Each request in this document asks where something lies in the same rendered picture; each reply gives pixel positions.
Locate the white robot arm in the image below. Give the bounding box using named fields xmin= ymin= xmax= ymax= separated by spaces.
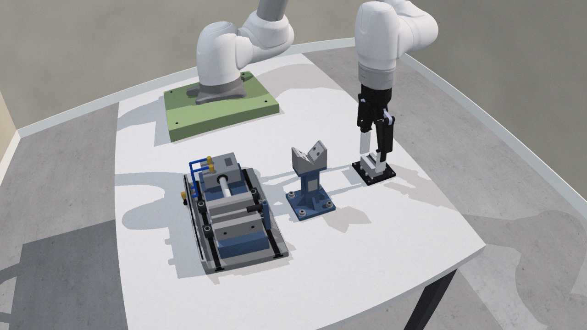
xmin=186 ymin=0 xmax=438 ymax=105

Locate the grey flat bar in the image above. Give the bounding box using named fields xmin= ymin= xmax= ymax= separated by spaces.
xmin=211 ymin=208 xmax=256 ymax=224

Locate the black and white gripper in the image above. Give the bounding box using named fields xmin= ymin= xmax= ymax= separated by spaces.
xmin=357 ymin=84 xmax=395 ymax=173

